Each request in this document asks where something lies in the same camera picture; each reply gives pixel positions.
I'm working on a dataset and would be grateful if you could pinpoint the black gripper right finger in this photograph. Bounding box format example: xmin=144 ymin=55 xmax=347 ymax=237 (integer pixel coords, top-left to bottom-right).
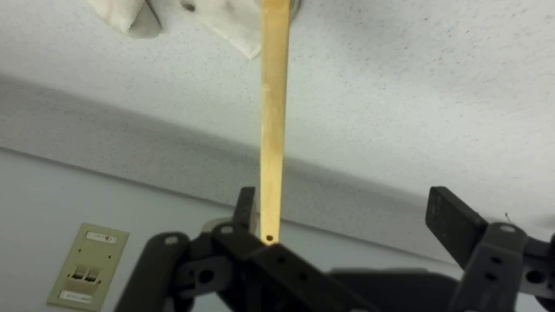
xmin=425 ymin=185 xmax=555 ymax=312

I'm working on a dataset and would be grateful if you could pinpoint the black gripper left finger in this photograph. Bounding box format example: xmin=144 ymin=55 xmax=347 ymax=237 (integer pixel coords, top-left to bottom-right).
xmin=115 ymin=187 xmax=372 ymax=312

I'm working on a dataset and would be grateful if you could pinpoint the wooden handled yellow spatula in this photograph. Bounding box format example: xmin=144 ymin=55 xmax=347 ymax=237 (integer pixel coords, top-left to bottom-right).
xmin=259 ymin=0 xmax=293 ymax=246

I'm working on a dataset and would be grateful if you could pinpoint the beige crumpled cloth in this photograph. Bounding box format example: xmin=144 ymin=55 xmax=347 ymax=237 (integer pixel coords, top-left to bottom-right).
xmin=85 ymin=0 xmax=266 ymax=58

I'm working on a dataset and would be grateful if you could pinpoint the beige wall switch plate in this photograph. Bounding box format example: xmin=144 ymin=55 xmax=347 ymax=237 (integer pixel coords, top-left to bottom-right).
xmin=45 ymin=221 xmax=130 ymax=312

